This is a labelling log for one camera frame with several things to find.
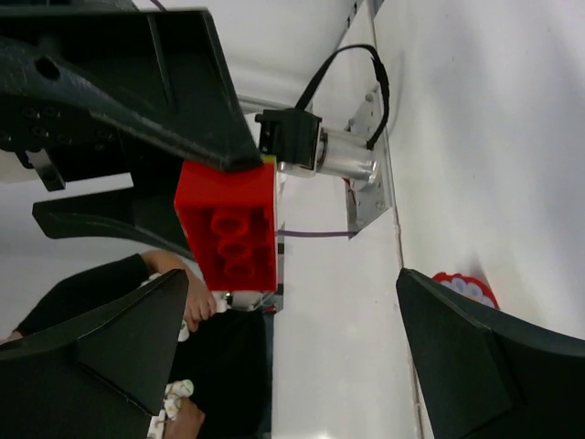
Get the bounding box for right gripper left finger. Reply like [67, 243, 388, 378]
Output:
[1, 271, 187, 438]

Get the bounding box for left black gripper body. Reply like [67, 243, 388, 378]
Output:
[1, 90, 133, 191]

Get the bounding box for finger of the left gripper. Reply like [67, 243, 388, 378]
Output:
[32, 187, 194, 260]
[1, 7, 261, 172]

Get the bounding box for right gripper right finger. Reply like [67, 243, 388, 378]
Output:
[396, 269, 584, 438]

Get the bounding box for red long lego brick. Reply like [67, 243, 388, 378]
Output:
[174, 162, 278, 292]

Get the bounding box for red lime lego stack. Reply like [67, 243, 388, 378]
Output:
[432, 272, 499, 309]

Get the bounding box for person forearm black sleeve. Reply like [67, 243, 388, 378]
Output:
[16, 254, 150, 337]

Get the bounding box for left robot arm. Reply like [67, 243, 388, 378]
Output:
[1, 1, 333, 256]

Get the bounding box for person hand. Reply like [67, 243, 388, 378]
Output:
[141, 250, 217, 333]

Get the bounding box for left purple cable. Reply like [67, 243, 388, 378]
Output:
[277, 228, 356, 240]

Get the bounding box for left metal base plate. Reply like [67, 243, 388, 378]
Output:
[346, 85, 394, 236]

